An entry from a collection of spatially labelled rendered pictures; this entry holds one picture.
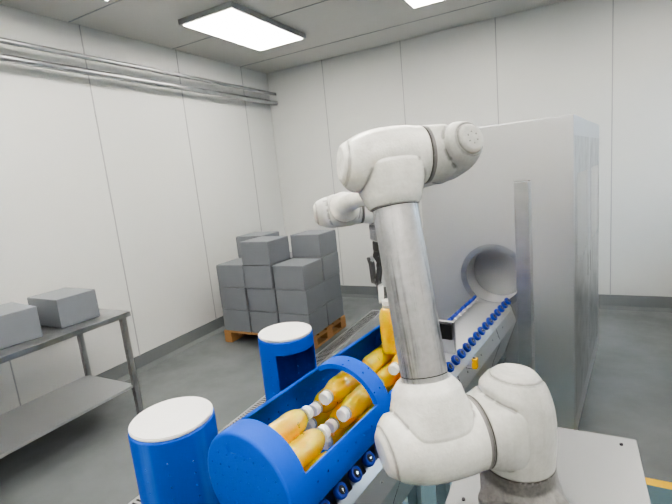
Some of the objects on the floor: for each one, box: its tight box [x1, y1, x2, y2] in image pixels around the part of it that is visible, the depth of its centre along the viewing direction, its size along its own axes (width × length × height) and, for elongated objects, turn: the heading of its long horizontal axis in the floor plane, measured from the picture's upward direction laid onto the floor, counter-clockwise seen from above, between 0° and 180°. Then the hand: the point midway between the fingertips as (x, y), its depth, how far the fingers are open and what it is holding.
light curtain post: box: [514, 180, 535, 371], centre depth 204 cm, size 6×6×170 cm
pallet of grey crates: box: [216, 229, 346, 350], centre depth 516 cm, size 120×80×119 cm
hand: (386, 294), depth 161 cm, fingers closed on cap, 4 cm apart
